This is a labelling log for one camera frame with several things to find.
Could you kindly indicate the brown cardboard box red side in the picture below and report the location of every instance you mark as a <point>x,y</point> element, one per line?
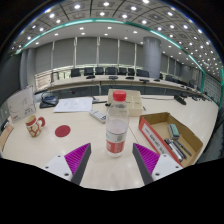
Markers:
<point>156,128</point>

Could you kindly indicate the round ceiling lights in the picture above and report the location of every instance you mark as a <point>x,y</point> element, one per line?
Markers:
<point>77,6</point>

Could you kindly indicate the white remote control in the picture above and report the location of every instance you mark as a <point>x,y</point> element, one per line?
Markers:
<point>97,116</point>

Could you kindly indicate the white copy paper box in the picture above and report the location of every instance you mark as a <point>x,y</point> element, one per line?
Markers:
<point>21,105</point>

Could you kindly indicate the clear red-capped water bottle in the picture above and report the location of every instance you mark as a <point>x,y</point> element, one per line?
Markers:
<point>116,133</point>

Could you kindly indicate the white printed paper sheet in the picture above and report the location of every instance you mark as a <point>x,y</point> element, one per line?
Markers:
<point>73,105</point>

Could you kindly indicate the black tabletop microphone unit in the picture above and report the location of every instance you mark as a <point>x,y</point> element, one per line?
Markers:
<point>180,100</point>

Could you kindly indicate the red and cream mug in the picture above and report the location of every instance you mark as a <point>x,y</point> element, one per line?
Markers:
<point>33,127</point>

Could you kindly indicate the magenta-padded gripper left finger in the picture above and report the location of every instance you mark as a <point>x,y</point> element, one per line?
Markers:
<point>75,160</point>

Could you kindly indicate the flat round red coaster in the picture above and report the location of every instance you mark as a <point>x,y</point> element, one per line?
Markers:
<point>62,131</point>

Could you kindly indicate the black marker pen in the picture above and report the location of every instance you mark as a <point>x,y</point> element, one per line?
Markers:
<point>174,150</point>
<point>183,148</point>

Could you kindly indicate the grey whiteboard eraser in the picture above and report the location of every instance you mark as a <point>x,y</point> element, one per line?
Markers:
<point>173,131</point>

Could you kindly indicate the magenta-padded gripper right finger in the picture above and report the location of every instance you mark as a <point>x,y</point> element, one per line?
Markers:
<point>148,160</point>

